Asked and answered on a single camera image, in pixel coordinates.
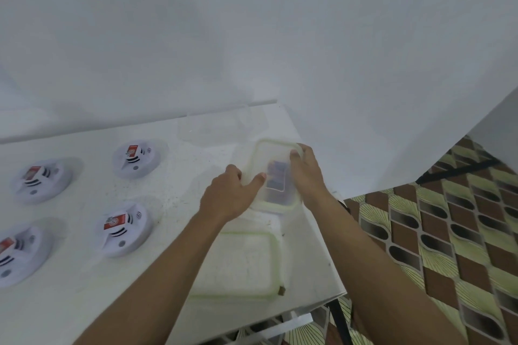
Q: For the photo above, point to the person's left hand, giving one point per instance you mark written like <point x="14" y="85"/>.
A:
<point x="226" y="197"/>

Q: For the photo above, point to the person's right hand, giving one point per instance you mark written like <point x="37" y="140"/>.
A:
<point x="309" y="179"/>

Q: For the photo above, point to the person's right thumb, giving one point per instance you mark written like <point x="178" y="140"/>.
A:
<point x="294" y="158"/>

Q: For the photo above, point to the person's left thumb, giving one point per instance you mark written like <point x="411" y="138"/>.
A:
<point x="256" y="185"/>

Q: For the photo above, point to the clear lidded plastic container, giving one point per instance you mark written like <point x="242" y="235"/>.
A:
<point x="269" y="150"/>

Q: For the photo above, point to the person's right forearm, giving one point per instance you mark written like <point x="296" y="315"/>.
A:
<point x="376" y="276"/>

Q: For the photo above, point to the person's left forearm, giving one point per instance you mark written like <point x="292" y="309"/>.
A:
<point x="162" y="280"/>

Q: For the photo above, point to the blue item inside container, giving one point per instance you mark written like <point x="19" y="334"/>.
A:
<point x="278" y="175"/>

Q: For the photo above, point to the green-rimmed clear container lid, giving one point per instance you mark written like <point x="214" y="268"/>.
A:
<point x="236" y="266"/>

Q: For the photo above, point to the small brown lid tab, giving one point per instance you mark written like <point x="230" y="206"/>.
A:
<point x="282" y="291"/>

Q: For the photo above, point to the white round smoke detector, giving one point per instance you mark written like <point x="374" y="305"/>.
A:
<point x="40" y="181"/>
<point x="123" y="230"/>
<point x="20" y="255"/>
<point x="136" y="159"/>

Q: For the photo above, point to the black table leg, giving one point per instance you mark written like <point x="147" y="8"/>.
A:
<point x="339" y="322"/>

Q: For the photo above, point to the black bar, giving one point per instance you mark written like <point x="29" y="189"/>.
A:
<point x="457" y="171"/>

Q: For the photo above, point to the white table frame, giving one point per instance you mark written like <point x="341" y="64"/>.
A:
<point x="289" y="322"/>

